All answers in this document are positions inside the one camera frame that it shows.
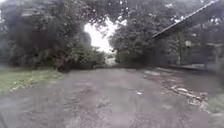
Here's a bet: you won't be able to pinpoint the grey dirt road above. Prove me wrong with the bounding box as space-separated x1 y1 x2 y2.
0 59 224 128

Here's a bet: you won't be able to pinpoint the dense green trees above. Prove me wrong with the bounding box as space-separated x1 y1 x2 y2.
108 0 224 68
0 0 111 72

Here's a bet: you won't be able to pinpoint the shelter with sloped roof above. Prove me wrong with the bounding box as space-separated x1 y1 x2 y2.
151 0 224 72

